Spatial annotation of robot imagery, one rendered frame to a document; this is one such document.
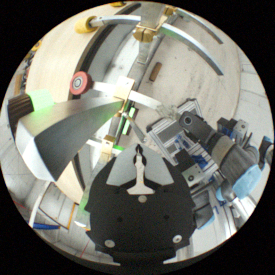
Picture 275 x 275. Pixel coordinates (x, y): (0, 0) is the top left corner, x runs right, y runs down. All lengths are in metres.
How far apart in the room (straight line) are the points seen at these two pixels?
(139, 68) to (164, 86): 0.79
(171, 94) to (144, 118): 0.54
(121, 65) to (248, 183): 0.67
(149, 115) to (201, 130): 1.00
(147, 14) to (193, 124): 0.29
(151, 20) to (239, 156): 0.32
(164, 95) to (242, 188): 1.18
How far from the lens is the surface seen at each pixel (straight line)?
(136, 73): 0.45
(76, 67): 0.34
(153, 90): 1.16
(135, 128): 0.16
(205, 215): 0.55
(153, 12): 0.22
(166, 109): 0.27
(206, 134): 0.24
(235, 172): 0.20
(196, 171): 0.45
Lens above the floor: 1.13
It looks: 61 degrees down
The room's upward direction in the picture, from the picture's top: 180 degrees counter-clockwise
